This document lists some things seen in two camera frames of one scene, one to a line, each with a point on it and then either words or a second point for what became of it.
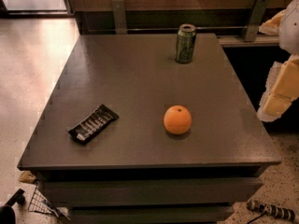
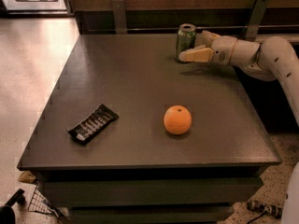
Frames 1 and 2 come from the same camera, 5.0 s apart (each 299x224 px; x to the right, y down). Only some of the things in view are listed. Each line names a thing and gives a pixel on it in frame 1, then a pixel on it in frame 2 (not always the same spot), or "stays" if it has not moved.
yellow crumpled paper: [27, 176] stays
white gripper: [291, 27] -> [223, 49]
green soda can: [185, 43] stays
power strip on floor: [283, 214] stays
